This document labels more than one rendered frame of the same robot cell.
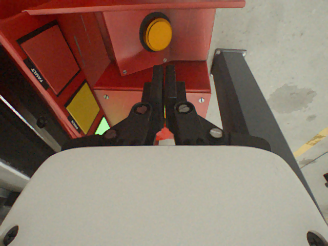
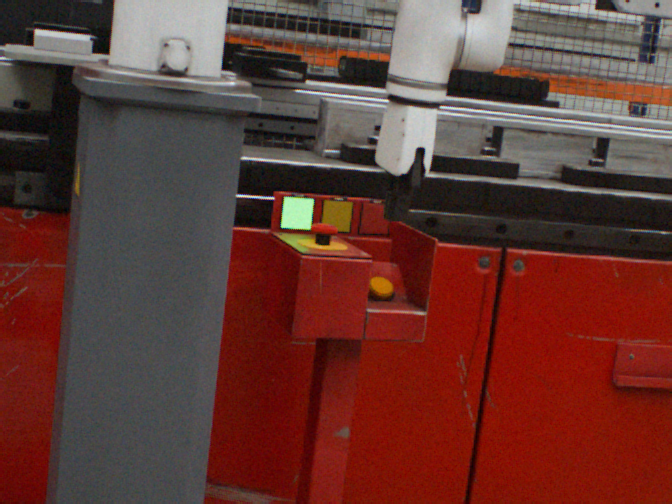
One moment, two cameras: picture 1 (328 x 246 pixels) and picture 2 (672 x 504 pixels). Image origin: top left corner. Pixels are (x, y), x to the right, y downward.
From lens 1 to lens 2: 180 cm
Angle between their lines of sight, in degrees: 93
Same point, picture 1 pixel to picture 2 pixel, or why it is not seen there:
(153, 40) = (378, 280)
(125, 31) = (379, 270)
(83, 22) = not seen: hidden behind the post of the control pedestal
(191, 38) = (382, 305)
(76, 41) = not seen: hidden behind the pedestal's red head
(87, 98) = (340, 223)
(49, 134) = (268, 206)
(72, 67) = (365, 226)
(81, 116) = (338, 207)
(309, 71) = not seen: outside the picture
